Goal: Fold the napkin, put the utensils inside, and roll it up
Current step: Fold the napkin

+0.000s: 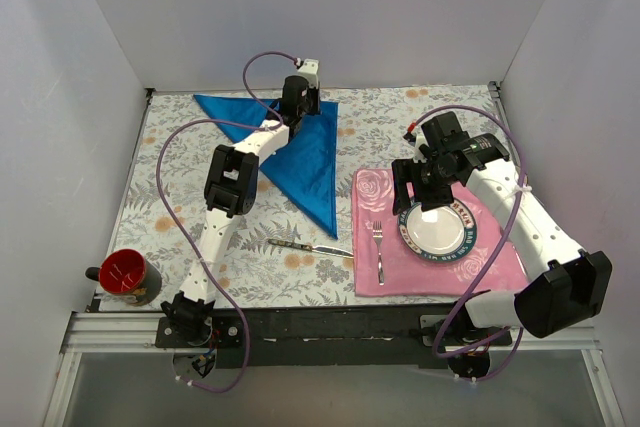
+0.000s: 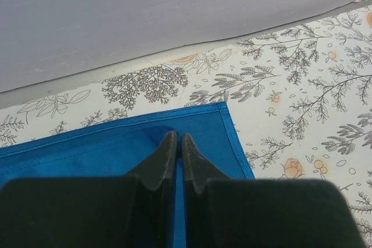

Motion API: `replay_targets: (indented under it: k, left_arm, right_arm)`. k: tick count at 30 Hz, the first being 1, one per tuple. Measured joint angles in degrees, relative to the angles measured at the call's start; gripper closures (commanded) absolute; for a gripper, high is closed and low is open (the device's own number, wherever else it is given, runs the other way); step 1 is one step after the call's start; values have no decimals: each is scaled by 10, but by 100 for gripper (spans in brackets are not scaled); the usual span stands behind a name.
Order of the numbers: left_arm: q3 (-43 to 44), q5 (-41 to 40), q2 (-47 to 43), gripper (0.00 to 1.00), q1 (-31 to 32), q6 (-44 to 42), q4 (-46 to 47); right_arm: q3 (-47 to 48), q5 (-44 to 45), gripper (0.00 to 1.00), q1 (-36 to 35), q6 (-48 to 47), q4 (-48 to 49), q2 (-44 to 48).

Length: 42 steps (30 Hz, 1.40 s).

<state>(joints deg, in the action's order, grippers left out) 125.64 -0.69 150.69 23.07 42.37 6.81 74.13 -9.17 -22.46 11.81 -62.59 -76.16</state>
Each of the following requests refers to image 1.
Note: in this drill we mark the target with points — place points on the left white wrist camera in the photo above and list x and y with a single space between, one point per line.
309 70

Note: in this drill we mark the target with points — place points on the patterned handle table knife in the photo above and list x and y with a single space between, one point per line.
320 249

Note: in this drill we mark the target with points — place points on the aluminium frame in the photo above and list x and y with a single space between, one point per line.
112 374

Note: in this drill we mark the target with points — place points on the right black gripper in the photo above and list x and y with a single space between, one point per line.
422 192

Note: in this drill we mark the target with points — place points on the red and black mug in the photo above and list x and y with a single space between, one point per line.
129 276

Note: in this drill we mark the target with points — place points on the blue cloth napkin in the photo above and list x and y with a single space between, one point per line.
305 169

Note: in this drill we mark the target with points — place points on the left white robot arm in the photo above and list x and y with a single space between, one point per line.
229 192

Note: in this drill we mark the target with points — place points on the floral tablecloth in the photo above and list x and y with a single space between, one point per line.
163 211

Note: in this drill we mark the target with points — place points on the white plate green rim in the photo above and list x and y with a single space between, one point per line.
441 235

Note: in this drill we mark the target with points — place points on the silver fork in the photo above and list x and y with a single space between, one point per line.
377 235

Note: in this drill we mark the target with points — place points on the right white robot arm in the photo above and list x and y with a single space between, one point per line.
566 284

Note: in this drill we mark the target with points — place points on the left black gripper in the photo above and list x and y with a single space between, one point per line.
304 104

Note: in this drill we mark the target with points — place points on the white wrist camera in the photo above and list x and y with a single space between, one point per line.
414 136
309 70

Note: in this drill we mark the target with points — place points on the pink floral placemat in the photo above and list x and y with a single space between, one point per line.
405 272

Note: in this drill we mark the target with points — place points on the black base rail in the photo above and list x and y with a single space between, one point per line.
305 336

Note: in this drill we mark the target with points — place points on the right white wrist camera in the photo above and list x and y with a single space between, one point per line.
414 136

